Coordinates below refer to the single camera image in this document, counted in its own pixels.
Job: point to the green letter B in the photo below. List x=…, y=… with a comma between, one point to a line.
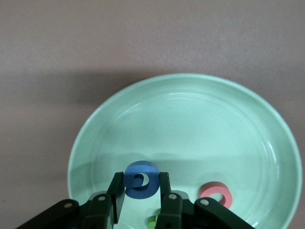
x=152, y=221

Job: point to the red letter Q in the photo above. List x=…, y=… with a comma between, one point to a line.
x=209, y=188

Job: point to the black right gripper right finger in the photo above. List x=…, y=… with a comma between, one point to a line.
x=176, y=212

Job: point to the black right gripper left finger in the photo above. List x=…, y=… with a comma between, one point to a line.
x=100, y=212

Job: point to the blue letter G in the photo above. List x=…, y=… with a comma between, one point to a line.
x=152, y=188

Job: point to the green plate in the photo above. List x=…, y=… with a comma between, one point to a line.
x=190, y=133

